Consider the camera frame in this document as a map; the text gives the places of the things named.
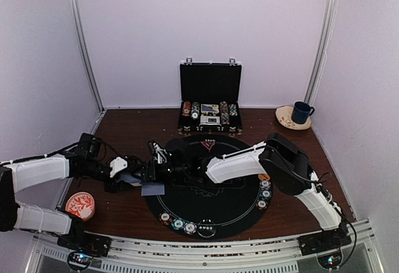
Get orange big blind button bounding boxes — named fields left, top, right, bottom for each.
left=257, top=174, right=271, bottom=181

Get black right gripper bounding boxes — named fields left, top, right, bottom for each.
left=131, top=160, right=188, bottom=184

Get left aluminium frame post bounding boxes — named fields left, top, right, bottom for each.
left=69, top=0, right=105, bottom=113

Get clear round dealer button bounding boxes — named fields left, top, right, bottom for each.
left=197, top=219, right=216, bottom=239

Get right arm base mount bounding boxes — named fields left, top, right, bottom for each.
left=298, top=232, right=354, bottom=271

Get aluminium frame post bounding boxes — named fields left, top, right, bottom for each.
left=304, top=0, right=338, bottom=105
left=69, top=0, right=105, bottom=113

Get right aluminium frame post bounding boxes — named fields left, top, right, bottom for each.
left=304, top=0, right=338, bottom=105

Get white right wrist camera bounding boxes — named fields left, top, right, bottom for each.
left=147, top=140, right=168, bottom=164

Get white blue chips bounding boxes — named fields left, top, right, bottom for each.
left=183, top=223, right=197, bottom=235
left=260, top=180, right=271, bottom=189

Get red white round coaster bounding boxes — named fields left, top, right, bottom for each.
left=65, top=192, right=95, bottom=221

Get dark blue mug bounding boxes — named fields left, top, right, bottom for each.
left=291, top=102, right=315, bottom=125

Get green chips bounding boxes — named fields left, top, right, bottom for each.
left=171, top=218, right=185, bottom=230
left=260, top=189, right=272, bottom=200

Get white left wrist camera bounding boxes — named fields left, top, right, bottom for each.
left=109, top=156, right=128, bottom=178

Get round black poker mat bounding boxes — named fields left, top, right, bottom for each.
left=143, top=134, right=274, bottom=241

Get multicolour chip row in case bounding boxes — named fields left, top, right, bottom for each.
left=219, top=101, right=229, bottom=125

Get blue card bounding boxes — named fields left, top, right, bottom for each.
left=141, top=183, right=165, bottom=196

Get black poker chip case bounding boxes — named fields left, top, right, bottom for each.
left=178, top=57, right=243, bottom=134

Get beige ceramic plate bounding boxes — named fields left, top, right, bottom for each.
left=275, top=106, right=312, bottom=130

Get white card box in case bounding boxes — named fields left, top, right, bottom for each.
left=200, top=115, right=221, bottom=125

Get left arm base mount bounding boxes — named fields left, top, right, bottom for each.
left=57, top=233, right=112, bottom=272

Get blue playing card deck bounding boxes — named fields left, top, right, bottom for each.
left=118, top=173, right=142, bottom=187

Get front aluminium rail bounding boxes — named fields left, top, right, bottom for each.
left=22, top=219, right=387, bottom=272

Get red chip row in case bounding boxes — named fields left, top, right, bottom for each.
left=182, top=101, right=191, bottom=117

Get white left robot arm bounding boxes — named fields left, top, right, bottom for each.
left=1, top=133, right=143, bottom=251

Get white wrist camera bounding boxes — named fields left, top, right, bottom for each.
left=147, top=140, right=168, bottom=164
left=109, top=156, right=128, bottom=178

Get red triangle all-in marker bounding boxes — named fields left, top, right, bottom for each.
left=201, top=140, right=216, bottom=151

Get red black chips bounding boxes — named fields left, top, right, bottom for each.
left=256, top=199, right=269, bottom=211
left=160, top=212, right=173, bottom=226

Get purple green chip row in case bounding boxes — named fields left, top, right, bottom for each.
left=229, top=103, right=238, bottom=117

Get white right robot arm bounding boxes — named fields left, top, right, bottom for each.
left=145, top=133, right=347, bottom=249

